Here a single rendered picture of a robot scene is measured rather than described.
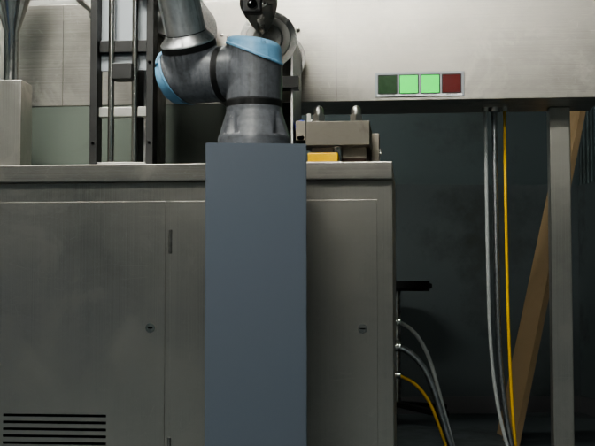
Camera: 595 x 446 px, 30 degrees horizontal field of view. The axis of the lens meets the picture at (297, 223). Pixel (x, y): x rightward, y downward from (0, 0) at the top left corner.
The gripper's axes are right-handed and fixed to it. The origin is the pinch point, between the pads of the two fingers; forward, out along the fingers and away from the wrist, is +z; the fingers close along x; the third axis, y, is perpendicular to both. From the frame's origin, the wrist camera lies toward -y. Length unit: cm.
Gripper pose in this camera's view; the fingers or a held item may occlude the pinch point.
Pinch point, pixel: (261, 28)
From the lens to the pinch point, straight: 286.3
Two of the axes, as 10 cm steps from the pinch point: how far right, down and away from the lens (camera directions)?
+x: -10.0, 0.1, 1.0
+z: 0.8, 6.8, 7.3
